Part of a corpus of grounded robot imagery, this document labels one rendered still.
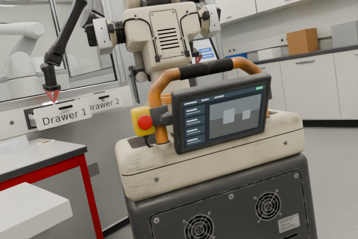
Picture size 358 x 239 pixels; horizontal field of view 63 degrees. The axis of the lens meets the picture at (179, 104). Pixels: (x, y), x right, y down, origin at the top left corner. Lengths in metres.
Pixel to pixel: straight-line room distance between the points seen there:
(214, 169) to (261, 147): 0.15
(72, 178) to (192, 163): 0.63
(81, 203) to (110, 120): 0.81
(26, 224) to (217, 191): 0.45
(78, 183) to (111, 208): 0.83
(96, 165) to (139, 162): 1.24
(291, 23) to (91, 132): 3.39
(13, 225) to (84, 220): 0.68
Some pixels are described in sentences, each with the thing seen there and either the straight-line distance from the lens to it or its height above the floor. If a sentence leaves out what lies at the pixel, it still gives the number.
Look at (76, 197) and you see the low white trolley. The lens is 1.30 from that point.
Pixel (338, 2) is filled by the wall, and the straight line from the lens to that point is 4.39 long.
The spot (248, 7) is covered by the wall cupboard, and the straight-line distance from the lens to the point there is 4.47.
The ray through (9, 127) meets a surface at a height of 0.85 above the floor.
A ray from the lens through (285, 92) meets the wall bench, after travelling 3.91.
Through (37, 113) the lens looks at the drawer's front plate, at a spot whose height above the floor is 0.91.
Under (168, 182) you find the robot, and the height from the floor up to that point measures 0.72.
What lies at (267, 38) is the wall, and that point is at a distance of 4.67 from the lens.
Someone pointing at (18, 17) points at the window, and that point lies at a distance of 1.89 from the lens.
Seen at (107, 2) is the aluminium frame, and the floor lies 1.51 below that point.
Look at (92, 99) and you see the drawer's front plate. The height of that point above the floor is 0.91.
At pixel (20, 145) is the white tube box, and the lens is 1.55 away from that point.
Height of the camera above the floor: 1.00
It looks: 7 degrees down
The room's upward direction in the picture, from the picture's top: 10 degrees counter-clockwise
